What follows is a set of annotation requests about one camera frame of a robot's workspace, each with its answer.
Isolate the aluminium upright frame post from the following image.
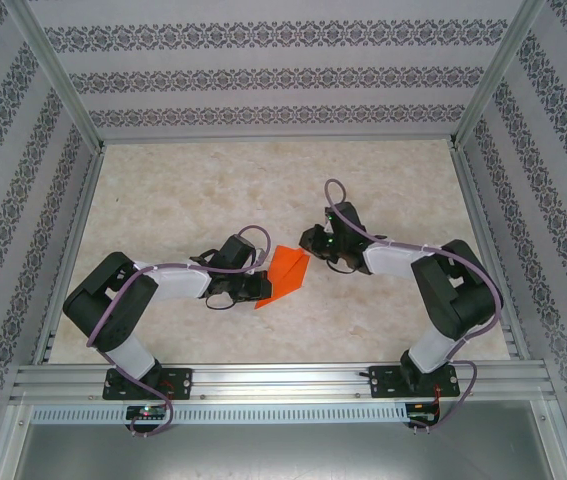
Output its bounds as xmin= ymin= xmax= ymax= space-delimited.
xmin=450 ymin=0 xmax=548 ymax=147
xmin=5 ymin=0 xmax=105 ymax=150

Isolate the grey metal tray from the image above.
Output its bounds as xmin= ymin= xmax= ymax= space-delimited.
xmin=10 ymin=422 xmax=567 ymax=480

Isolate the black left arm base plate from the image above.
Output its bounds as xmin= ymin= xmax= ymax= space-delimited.
xmin=102 ymin=367 xmax=193 ymax=401

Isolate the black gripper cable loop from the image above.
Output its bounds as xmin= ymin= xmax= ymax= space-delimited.
xmin=326 ymin=257 xmax=362 ymax=275
xmin=204 ymin=292 xmax=238 ymax=312

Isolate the aluminium table side rail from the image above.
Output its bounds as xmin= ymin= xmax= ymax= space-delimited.
xmin=450 ymin=144 xmax=532 ymax=362
xmin=32 ymin=147 xmax=109 ymax=366

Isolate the black left gripper cable loop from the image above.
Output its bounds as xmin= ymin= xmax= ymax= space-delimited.
xmin=204 ymin=292 xmax=238 ymax=312

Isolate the slotted grey cable duct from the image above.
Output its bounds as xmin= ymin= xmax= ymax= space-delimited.
xmin=30 ymin=402 xmax=410 ymax=424

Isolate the aluminium mounting rail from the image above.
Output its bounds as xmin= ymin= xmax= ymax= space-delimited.
xmin=10 ymin=360 xmax=557 ymax=402

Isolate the orange paper sheet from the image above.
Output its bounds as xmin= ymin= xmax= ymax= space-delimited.
xmin=254 ymin=244 xmax=311 ymax=311

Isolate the black right gripper cable loop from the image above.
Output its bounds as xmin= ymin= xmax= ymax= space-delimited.
xmin=326 ymin=257 xmax=362 ymax=275

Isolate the aluminium frame cross bar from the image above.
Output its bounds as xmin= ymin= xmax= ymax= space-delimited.
xmin=98 ymin=132 xmax=459 ymax=147

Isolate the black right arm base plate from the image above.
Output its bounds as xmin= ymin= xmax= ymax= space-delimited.
xmin=368 ymin=364 xmax=459 ymax=400

